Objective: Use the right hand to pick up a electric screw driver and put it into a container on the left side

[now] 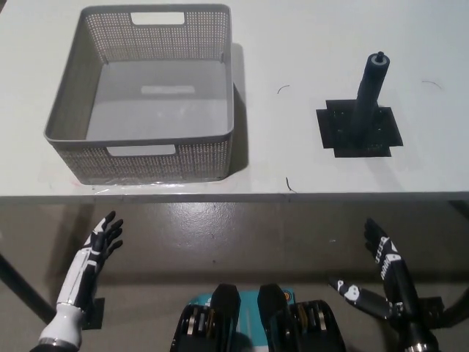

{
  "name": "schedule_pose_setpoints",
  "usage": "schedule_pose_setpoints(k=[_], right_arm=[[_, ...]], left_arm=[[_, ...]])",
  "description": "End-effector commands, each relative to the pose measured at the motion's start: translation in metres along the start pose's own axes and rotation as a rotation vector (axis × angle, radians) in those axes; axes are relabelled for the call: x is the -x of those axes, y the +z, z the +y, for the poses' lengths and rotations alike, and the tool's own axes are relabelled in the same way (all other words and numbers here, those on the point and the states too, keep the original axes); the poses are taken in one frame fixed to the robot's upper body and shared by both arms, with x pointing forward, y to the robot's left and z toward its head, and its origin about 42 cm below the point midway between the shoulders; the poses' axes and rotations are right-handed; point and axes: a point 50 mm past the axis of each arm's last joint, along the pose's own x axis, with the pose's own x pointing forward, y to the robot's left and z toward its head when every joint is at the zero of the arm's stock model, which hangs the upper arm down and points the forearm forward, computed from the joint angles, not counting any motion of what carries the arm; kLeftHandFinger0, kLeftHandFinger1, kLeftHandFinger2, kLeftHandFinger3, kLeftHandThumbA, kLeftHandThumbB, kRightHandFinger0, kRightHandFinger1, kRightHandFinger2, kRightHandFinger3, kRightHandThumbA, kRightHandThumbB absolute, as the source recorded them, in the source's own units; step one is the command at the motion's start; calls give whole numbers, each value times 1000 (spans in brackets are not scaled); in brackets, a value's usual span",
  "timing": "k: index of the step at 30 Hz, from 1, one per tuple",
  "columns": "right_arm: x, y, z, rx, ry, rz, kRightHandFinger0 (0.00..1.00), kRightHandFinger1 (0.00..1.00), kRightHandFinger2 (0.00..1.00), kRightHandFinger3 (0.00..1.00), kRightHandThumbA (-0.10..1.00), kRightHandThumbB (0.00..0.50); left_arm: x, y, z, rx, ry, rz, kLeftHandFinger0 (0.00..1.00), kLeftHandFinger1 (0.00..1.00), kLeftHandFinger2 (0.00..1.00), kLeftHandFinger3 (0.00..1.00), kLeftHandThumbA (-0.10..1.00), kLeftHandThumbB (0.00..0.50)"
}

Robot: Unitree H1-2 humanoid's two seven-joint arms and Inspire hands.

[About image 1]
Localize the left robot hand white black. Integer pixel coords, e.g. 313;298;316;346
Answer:
56;210;124;315

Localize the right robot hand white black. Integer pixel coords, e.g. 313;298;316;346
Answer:
328;218;423;326

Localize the black electric screwdriver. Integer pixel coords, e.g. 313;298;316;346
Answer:
347;50;390;142

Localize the dark metal table leg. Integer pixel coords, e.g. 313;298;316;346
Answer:
441;285;469;328
0;252;56;326

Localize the robot body black teal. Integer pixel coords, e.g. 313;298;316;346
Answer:
169;282;347;352

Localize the grey perforated plastic basket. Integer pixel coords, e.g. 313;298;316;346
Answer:
43;3;235;186

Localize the black square base plate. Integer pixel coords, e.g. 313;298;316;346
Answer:
316;100;404;159

